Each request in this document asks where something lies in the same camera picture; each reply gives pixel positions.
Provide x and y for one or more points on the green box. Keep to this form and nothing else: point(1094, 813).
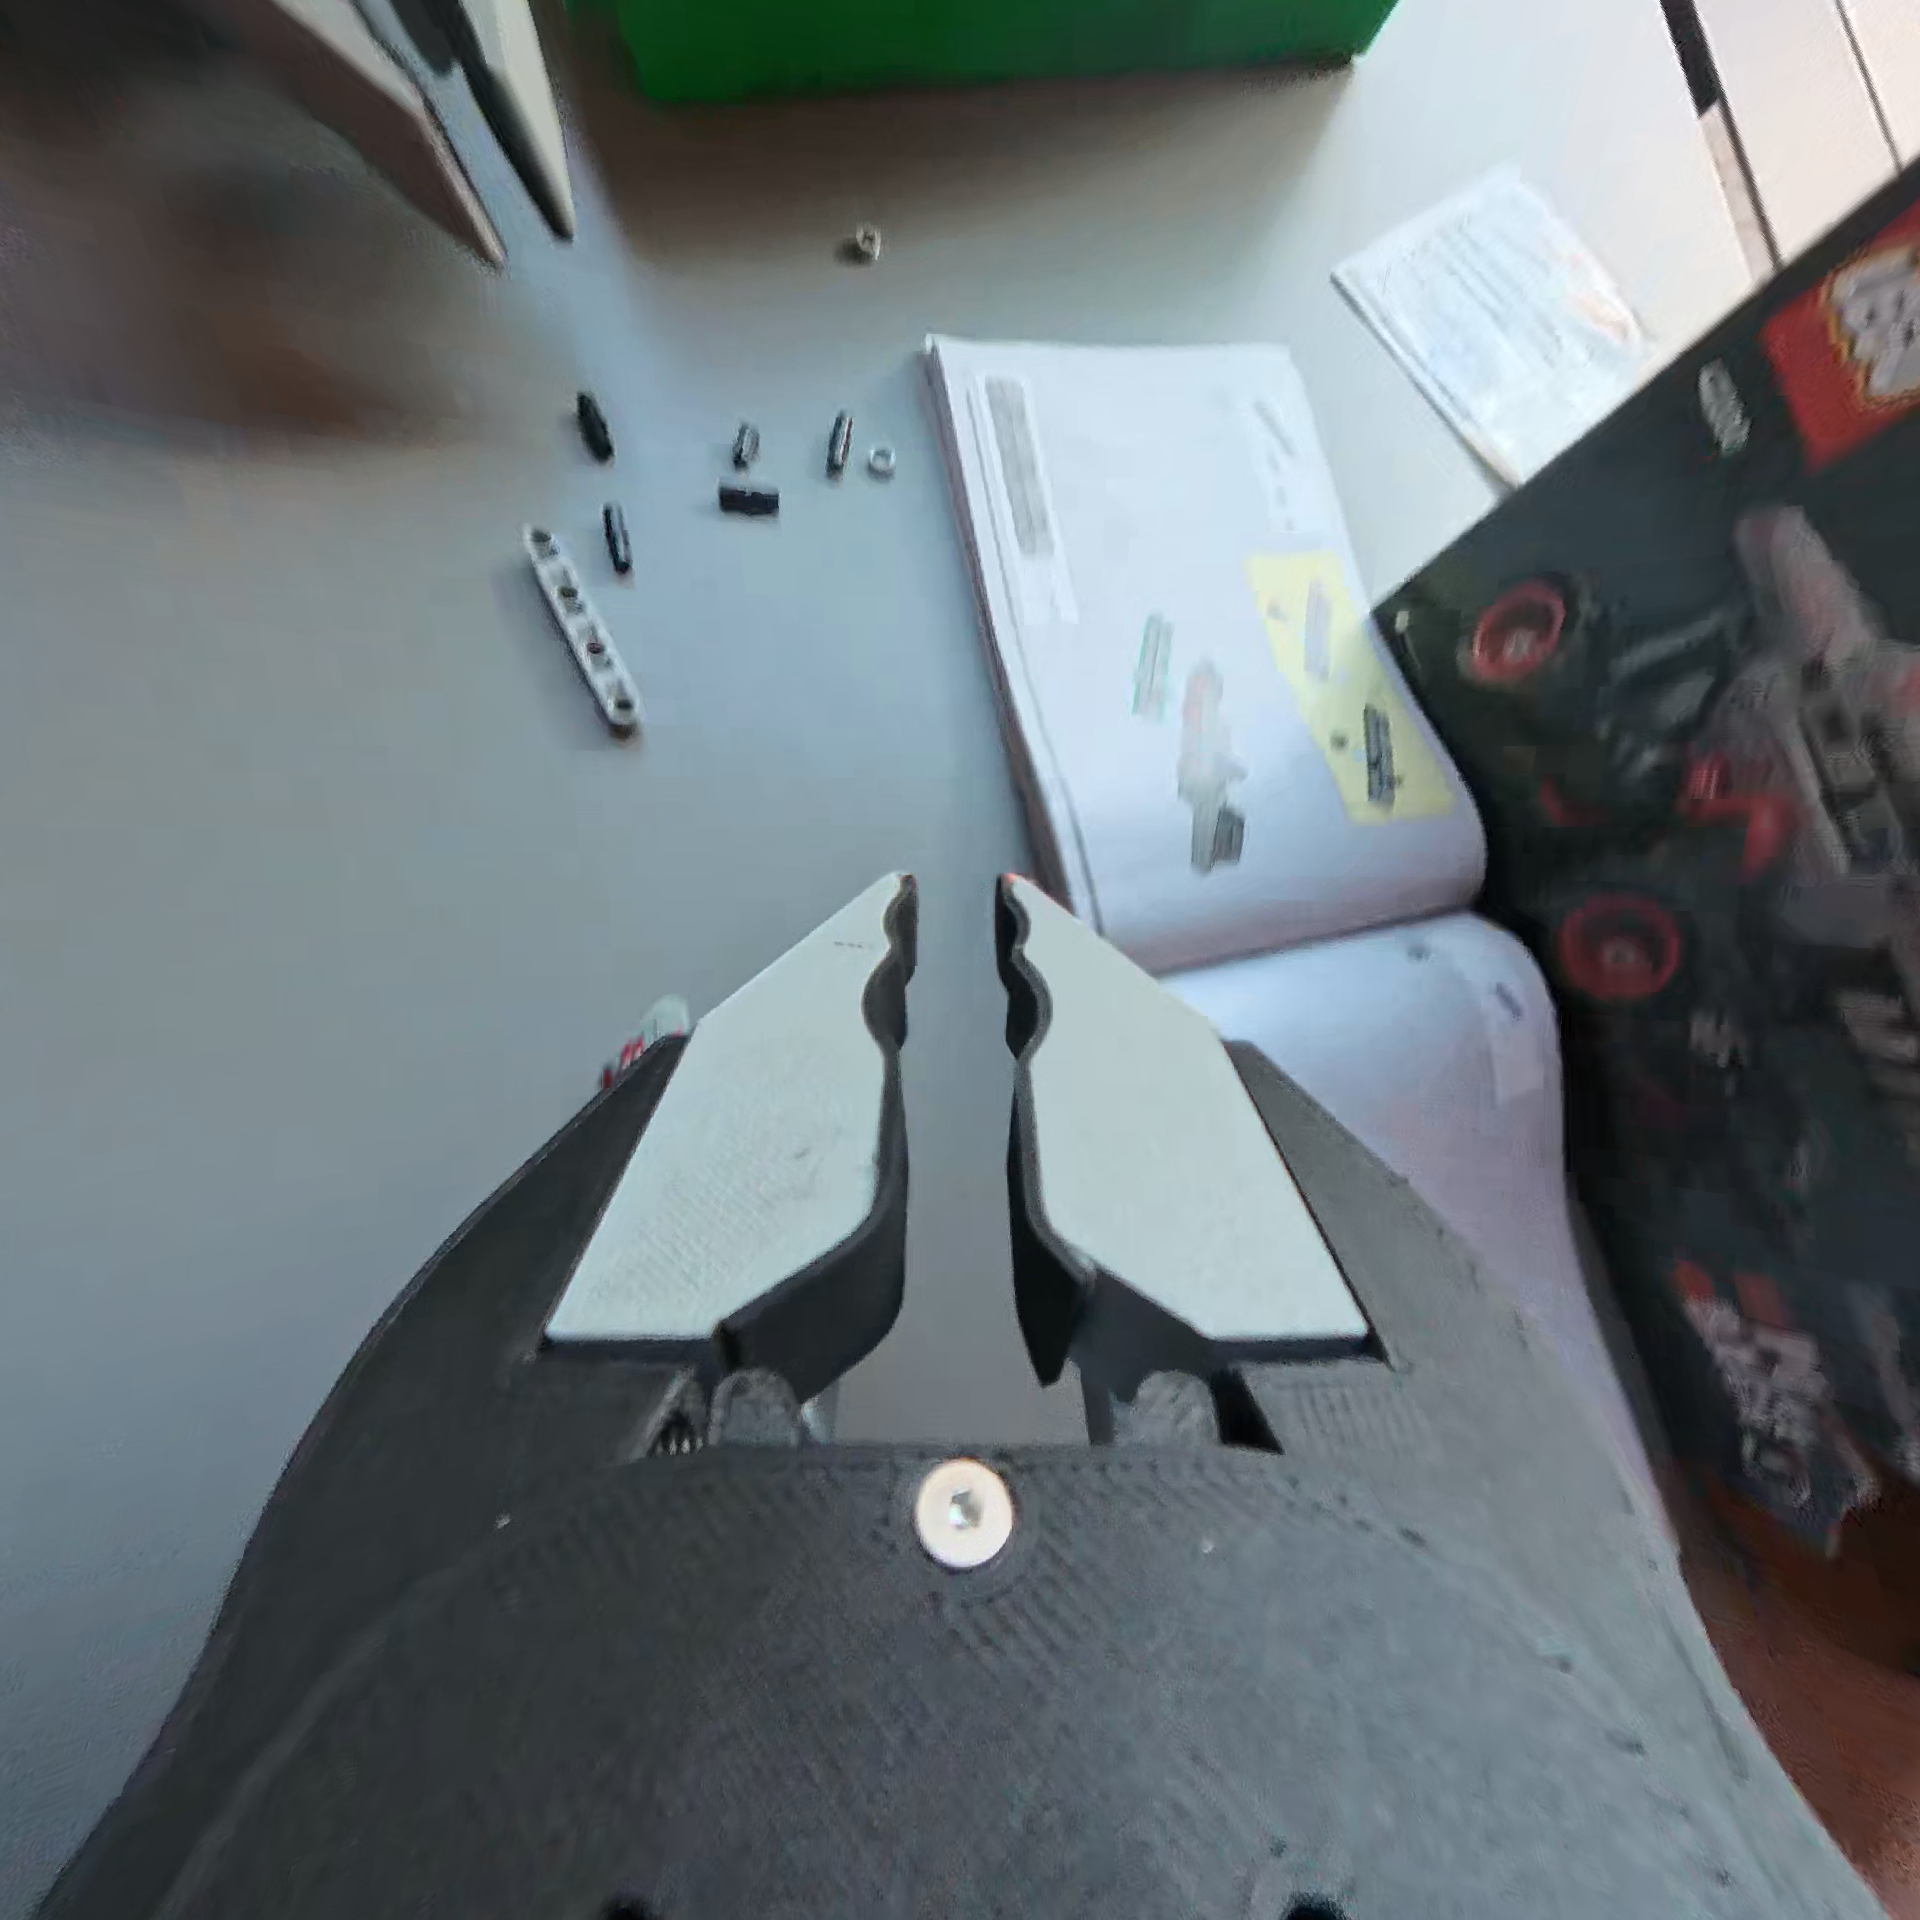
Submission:
point(991, 38)

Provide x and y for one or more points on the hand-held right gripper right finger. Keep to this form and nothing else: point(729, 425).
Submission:
point(1170, 1184)

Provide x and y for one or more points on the white sticker sheet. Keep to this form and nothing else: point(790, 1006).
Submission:
point(1501, 316)

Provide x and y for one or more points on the black lego set box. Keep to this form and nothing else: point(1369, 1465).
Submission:
point(1724, 902)

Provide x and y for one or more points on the white cabinet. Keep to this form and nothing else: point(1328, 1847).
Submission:
point(1800, 105)

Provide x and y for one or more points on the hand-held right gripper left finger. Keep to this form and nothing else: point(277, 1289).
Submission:
point(751, 1171)

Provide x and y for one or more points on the light grey lego beam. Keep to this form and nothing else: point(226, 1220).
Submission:
point(582, 629)

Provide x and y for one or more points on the open lego instruction booklet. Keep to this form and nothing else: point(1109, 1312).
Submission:
point(1170, 599)

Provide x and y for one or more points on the black lego connector pin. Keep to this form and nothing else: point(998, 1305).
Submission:
point(748, 500)

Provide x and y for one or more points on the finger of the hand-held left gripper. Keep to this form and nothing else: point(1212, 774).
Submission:
point(538, 89)
point(376, 76)

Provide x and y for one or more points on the grey lego panel red stickers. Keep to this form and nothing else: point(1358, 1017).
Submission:
point(648, 1039)

